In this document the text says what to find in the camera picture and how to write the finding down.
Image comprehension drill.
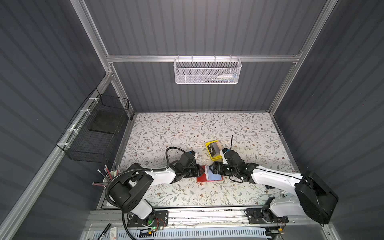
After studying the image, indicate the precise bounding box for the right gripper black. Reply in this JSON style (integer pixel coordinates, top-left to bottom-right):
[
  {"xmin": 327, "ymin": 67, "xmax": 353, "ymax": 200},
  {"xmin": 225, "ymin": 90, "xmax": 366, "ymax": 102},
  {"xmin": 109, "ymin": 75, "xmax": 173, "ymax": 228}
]
[{"xmin": 208, "ymin": 160, "xmax": 238, "ymax": 177}]

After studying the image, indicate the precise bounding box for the red leather card holder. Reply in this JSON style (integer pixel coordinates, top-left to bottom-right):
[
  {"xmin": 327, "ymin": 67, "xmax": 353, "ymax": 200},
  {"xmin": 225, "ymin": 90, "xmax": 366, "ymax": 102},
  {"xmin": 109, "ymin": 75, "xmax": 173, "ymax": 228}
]
[{"xmin": 197, "ymin": 166, "xmax": 224, "ymax": 183}]

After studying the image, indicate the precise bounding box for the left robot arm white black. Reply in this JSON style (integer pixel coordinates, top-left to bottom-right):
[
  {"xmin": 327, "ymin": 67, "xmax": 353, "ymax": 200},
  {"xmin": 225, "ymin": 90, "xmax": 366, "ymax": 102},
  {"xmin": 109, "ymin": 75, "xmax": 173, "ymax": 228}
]
[{"xmin": 105, "ymin": 147, "xmax": 205, "ymax": 226}]

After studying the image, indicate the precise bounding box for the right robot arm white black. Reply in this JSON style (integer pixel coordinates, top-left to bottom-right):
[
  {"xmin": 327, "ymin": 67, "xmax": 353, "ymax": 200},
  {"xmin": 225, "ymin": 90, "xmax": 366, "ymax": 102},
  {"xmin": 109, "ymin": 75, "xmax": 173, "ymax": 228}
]
[{"xmin": 209, "ymin": 149, "xmax": 339, "ymax": 225}]

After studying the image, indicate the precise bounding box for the yellow plastic card tray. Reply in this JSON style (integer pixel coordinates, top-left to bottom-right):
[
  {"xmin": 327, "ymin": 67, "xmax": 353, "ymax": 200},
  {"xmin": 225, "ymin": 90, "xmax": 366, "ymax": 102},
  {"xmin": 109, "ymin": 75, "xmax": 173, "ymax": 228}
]
[{"xmin": 206, "ymin": 140, "xmax": 223, "ymax": 161}]

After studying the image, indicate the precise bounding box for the stack of credit cards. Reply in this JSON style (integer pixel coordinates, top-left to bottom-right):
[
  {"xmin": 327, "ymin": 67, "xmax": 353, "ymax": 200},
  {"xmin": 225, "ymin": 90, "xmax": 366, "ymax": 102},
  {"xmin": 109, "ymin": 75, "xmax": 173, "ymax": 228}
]
[{"xmin": 208, "ymin": 142, "xmax": 221, "ymax": 158}]

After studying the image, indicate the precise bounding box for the white tube in basket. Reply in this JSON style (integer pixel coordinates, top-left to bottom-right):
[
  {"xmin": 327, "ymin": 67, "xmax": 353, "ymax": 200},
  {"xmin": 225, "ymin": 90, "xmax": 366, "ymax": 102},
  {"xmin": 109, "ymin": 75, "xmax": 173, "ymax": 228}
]
[{"xmin": 217, "ymin": 74, "xmax": 238, "ymax": 81}]

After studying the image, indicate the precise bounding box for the white pencil cup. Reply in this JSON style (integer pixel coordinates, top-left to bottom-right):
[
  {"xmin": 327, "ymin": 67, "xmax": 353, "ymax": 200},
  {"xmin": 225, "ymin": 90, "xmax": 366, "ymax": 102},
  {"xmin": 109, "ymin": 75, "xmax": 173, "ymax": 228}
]
[{"xmin": 99, "ymin": 169, "xmax": 119, "ymax": 185}]

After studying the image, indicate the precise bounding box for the small white red box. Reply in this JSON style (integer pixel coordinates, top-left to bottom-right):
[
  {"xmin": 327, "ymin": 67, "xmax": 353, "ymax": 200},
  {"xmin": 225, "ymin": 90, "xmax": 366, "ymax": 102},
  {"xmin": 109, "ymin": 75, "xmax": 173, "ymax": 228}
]
[{"xmin": 109, "ymin": 227, "xmax": 118, "ymax": 240}]

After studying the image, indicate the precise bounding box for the black pen on ledge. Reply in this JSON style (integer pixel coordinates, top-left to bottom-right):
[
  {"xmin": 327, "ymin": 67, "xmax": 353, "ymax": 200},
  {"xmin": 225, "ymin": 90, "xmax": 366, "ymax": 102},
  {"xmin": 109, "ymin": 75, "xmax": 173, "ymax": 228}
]
[{"xmin": 97, "ymin": 223, "xmax": 111, "ymax": 240}]

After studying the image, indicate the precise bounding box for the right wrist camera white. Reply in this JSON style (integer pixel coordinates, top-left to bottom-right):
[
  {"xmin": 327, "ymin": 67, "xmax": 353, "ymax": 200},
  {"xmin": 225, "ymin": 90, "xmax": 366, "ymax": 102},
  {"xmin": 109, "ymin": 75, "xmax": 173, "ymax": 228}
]
[{"xmin": 220, "ymin": 148, "xmax": 228, "ymax": 165}]

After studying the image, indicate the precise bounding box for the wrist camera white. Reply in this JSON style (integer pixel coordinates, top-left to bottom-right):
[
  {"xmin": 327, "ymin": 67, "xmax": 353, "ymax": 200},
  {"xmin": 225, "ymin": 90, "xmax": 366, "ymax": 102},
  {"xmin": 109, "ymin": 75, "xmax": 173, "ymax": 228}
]
[
  {"xmin": 220, "ymin": 148, "xmax": 228, "ymax": 165},
  {"xmin": 189, "ymin": 151, "xmax": 197, "ymax": 159}
]

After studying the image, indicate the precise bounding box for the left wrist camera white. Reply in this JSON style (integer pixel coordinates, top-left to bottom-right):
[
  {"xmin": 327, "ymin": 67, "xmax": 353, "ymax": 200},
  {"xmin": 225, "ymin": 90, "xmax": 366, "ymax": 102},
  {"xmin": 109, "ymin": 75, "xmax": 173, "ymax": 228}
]
[{"xmin": 189, "ymin": 151, "xmax": 197, "ymax": 159}]

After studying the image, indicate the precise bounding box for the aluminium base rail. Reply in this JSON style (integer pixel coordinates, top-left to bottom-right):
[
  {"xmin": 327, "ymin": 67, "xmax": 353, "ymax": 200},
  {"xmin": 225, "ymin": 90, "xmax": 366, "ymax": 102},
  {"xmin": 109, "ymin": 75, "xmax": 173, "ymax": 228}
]
[{"xmin": 84, "ymin": 206, "xmax": 328, "ymax": 231}]

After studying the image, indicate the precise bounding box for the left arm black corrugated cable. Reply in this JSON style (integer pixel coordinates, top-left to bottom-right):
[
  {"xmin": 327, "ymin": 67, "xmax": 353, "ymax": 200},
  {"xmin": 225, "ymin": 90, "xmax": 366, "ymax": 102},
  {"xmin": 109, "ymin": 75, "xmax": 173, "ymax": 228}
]
[{"xmin": 104, "ymin": 146, "xmax": 187, "ymax": 240}]

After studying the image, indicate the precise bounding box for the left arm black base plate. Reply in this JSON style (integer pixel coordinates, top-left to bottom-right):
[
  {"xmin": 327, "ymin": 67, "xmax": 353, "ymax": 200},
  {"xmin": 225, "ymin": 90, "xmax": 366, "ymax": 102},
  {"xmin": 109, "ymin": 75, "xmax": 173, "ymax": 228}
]
[{"xmin": 127, "ymin": 210, "xmax": 169, "ymax": 228}]

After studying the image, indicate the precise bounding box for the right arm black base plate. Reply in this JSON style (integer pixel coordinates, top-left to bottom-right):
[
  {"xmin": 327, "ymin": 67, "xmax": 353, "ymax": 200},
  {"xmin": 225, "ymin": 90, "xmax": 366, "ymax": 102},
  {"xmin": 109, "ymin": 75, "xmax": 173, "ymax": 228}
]
[{"xmin": 245, "ymin": 208, "xmax": 289, "ymax": 224}]

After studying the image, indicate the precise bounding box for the white slotted cable duct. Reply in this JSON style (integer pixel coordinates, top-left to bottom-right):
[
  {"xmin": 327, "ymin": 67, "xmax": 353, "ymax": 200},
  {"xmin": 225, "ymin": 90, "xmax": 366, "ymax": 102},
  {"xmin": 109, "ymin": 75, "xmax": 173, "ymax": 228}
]
[{"xmin": 132, "ymin": 227, "xmax": 272, "ymax": 240}]

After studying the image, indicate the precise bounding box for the white wire mesh basket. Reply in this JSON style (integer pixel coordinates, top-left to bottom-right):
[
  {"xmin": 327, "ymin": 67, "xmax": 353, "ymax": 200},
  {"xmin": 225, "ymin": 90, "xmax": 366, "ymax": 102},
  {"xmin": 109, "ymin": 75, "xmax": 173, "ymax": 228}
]
[{"xmin": 173, "ymin": 58, "xmax": 242, "ymax": 85}]

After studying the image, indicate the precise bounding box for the black wire mesh basket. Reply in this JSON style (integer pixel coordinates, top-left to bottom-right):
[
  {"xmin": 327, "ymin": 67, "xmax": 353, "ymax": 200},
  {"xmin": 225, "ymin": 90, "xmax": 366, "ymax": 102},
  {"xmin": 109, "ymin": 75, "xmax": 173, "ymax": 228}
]
[{"xmin": 57, "ymin": 90, "xmax": 130, "ymax": 164}]

